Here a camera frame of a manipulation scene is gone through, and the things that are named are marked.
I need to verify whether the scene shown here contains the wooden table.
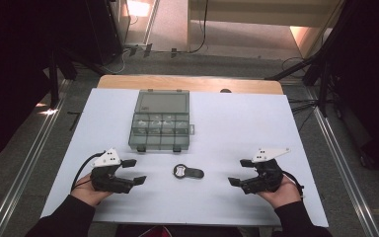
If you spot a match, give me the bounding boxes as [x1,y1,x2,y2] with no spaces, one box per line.
[97,74,284,96]

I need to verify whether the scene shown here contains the black metal stand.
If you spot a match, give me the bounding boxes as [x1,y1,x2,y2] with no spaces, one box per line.
[45,45,108,110]

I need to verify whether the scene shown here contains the grey transparent compartment box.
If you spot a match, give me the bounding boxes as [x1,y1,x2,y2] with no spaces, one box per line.
[127,88,196,153]

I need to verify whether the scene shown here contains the beige platform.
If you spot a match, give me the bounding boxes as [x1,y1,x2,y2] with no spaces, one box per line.
[187,0,346,59]

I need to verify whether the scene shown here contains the black round-headed small tool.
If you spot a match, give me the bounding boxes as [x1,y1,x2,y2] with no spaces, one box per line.
[173,163,205,181]

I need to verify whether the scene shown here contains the person's right hand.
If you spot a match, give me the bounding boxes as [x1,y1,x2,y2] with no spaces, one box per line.
[256,173,304,210]

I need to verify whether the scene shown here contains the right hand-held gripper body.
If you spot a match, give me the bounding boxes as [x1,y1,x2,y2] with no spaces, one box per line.
[240,147,291,196]

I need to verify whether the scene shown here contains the white floor cable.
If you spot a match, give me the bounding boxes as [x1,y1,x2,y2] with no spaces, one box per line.
[105,48,127,75]

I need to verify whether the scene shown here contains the black floor cables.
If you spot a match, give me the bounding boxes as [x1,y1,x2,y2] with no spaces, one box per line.
[287,97,324,132]

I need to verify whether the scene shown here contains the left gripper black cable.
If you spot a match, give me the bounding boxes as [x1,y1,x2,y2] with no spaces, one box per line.
[70,151,108,193]

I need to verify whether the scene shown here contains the metal floor rail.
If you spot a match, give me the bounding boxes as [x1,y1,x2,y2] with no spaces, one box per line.
[304,86,379,237]
[0,78,74,237]

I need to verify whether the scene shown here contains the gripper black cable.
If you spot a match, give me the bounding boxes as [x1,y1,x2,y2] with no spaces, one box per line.
[70,151,108,193]
[281,170,306,199]

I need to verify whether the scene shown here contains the dark curtain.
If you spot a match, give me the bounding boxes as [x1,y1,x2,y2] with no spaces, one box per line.
[322,0,379,181]
[0,0,92,167]

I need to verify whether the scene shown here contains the black hanging cable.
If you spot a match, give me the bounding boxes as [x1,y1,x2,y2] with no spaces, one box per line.
[188,0,210,54]

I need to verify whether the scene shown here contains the person's left hand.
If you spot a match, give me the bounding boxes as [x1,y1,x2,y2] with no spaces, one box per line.
[70,172,114,208]

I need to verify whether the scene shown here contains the black cabinet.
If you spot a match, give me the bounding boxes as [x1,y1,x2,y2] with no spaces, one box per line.
[84,0,125,66]

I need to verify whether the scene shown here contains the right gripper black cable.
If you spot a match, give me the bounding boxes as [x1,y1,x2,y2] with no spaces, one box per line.
[281,170,306,199]

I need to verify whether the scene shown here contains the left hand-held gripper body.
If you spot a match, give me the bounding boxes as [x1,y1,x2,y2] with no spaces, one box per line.
[89,147,135,195]

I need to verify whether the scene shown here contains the black tripod stand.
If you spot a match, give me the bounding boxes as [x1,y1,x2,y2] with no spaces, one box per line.
[265,0,356,119]

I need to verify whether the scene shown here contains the white board table cover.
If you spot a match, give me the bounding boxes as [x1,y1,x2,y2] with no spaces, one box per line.
[39,87,330,229]

